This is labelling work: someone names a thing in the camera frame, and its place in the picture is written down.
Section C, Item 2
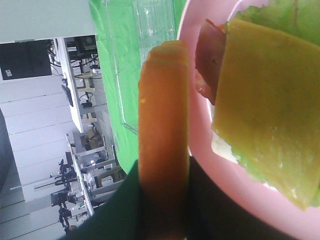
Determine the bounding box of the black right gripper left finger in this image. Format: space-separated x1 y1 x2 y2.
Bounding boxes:
61 161 143 240

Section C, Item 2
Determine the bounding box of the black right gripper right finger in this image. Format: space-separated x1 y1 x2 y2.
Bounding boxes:
186 156 292 240

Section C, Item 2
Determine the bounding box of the bread slice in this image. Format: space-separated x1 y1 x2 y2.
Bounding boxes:
211 132 238 164
138 40 190 240

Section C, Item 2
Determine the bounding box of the yellow cheese slice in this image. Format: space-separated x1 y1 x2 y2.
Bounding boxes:
212 19 320 209

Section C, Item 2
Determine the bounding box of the bacon strip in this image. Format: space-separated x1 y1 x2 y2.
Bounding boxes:
195 70 217 106
195 19 226 92

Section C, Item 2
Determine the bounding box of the background lab equipment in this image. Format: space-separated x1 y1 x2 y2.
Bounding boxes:
50 134 126 234

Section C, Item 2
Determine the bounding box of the pink round plate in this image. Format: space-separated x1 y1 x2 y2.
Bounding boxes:
176 0 320 240

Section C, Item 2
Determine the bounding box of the white background desk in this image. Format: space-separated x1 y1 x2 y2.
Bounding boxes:
56 37 84 133

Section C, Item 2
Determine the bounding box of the black background monitor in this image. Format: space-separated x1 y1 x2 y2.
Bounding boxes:
0 40 52 81

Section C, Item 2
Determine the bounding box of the clear left ingredient tray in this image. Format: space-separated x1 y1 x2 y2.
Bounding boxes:
114 0 176 134

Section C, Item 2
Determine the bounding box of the green table cloth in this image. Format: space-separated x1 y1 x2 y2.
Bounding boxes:
89 0 186 172

